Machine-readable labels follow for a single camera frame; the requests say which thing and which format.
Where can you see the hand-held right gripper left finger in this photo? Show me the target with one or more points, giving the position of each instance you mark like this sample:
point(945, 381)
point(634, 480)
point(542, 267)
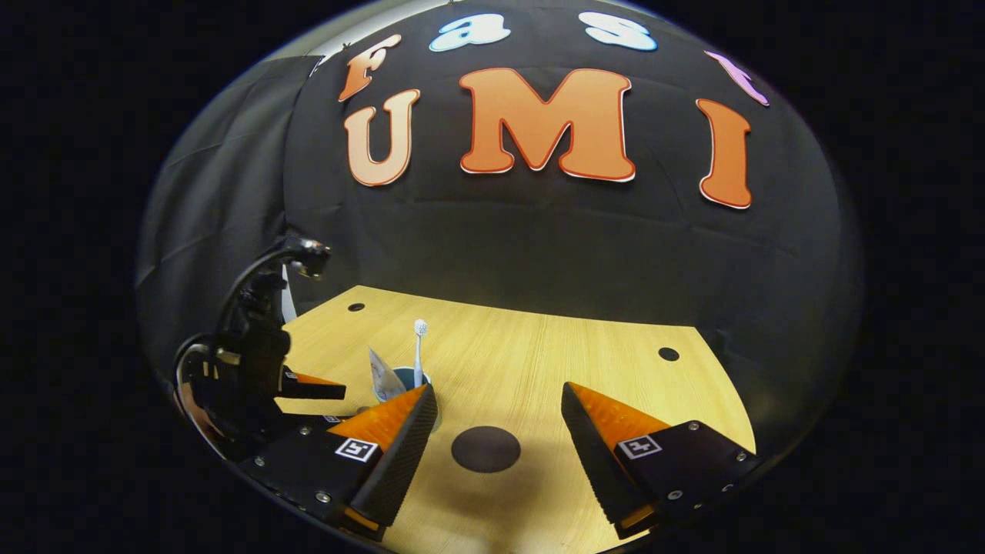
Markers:
point(396, 462)

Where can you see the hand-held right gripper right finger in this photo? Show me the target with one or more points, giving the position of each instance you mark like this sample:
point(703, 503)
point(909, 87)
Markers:
point(596, 454)

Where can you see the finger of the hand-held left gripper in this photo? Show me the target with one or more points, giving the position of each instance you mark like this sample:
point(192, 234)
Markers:
point(315, 391)
point(319, 420)

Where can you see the white toothpaste tube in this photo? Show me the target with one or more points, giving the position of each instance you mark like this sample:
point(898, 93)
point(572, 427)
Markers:
point(383, 377)

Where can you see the dark brown round coaster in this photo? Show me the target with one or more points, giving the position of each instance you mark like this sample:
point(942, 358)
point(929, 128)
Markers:
point(485, 449)

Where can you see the white toothbrush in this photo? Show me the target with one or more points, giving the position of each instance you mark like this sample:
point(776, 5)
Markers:
point(419, 346)

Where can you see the wooden desktop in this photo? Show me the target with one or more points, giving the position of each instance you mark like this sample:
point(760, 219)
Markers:
point(539, 362)

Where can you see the black backdrop cloth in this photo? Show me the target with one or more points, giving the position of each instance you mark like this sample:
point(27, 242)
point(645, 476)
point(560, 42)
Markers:
point(539, 246)

